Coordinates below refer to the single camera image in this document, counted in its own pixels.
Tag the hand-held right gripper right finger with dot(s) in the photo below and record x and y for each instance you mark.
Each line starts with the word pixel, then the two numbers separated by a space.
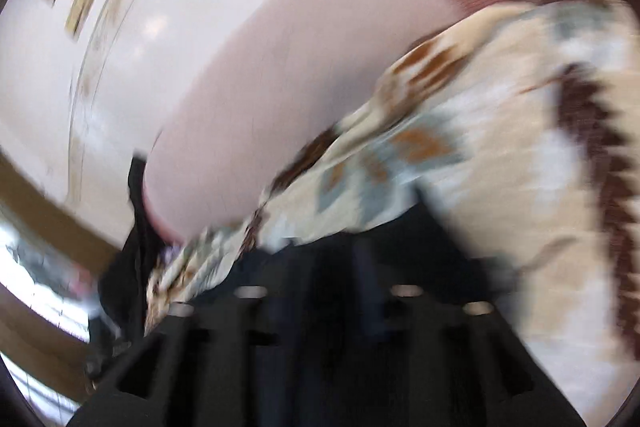
pixel 425 357

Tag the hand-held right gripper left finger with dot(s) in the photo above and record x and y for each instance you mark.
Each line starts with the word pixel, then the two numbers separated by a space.
pixel 225 357

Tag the black garment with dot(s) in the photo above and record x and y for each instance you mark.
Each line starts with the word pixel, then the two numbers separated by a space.
pixel 127 257

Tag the pink quilted sofa cushion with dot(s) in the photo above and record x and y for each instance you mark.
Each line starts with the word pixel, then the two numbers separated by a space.
pixel 300 72

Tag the leaf print blanket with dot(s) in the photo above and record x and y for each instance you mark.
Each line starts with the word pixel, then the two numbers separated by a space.
pixel 500 132

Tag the navy zip jacket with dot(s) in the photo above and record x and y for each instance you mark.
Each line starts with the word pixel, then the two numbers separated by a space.
pixel 360 232

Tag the framed wall picture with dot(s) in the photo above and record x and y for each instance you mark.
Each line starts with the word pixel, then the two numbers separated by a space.
pixel 81 9

